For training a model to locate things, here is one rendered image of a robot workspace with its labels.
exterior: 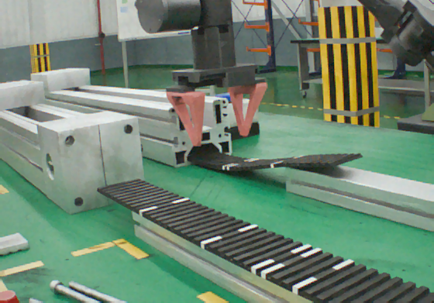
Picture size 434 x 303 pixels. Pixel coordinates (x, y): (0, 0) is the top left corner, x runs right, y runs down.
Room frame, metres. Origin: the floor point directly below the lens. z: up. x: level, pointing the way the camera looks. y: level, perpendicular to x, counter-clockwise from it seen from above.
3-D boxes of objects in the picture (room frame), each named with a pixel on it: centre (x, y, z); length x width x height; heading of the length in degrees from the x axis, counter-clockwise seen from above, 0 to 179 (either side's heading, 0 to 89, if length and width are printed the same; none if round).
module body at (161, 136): (1.09, 0.25, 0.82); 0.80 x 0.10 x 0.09; 34
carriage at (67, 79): (1.29, 0.39, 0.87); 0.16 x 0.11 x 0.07; 34
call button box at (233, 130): (0.92, -0.01, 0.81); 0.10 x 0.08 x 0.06; 124
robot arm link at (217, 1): (0.71, 0.01, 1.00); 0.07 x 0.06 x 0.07; 132
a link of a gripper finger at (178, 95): (0.70, 0.02, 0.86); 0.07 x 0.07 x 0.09; 34
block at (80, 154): (0.62, 0.15, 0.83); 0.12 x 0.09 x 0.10; 124
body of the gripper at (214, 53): (0.72, 0.00, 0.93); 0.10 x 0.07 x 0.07; 124
